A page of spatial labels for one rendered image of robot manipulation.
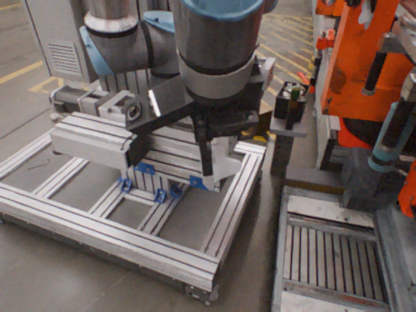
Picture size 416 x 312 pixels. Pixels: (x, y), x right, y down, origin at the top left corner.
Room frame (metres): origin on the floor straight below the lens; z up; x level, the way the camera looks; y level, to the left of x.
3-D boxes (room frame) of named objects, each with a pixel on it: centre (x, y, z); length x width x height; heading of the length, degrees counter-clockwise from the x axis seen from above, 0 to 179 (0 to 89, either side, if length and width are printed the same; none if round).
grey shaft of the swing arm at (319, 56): (2.41, -0.89, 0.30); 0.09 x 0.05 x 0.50; 165
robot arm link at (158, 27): (0.80, 0.11, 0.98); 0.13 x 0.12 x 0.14; 115
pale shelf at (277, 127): (1.39, -0.43, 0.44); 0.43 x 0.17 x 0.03; 165
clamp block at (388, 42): (0.97, -0.59, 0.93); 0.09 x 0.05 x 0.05; 75
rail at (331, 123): (2.48, -0.98, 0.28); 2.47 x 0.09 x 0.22; 165
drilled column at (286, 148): (1.42, -0.44, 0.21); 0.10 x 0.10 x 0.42; 75
